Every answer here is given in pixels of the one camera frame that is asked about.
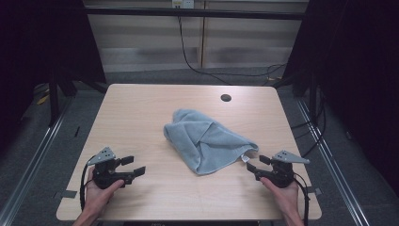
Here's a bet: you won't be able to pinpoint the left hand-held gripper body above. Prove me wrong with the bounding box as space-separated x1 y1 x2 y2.
87 146 134 190

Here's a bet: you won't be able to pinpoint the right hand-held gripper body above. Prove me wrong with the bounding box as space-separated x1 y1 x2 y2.
254 150 311 189

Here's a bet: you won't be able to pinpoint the light blue towel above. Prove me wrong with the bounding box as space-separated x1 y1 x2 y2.
163 108 260 176

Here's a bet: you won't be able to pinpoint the person's left hand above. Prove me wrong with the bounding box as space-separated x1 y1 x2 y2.
84 166 125 218

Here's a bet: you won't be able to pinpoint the person's right hand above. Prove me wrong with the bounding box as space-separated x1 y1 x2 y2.
259 176 301 218

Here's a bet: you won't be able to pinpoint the yellow item on floor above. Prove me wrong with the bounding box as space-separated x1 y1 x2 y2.
36 93 51 106

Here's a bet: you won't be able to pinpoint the black curtain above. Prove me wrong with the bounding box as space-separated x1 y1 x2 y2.
0 0 107 154
272 0 399 197

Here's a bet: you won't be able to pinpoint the black horizontal bar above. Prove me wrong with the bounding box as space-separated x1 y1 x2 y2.
84 7 306 22

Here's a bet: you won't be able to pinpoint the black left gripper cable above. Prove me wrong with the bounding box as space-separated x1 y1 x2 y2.
79 154 96 212

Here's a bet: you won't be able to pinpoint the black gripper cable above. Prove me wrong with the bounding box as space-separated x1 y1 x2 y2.
79 154 96 212
293 171 311 226

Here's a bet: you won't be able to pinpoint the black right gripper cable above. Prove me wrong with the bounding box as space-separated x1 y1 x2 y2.
293 171 311 226

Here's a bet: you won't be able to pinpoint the black floor cables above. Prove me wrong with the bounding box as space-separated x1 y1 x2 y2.
290 89 327 158

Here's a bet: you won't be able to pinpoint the metal floor rail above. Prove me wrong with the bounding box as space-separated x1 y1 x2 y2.
295 97 373 226
0 93 73 226

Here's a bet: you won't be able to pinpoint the long black wall cable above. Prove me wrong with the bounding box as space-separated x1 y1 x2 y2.
176 15 288 87

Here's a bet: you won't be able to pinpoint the white wall outlet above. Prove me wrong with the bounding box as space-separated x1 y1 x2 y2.
171 0 196 9

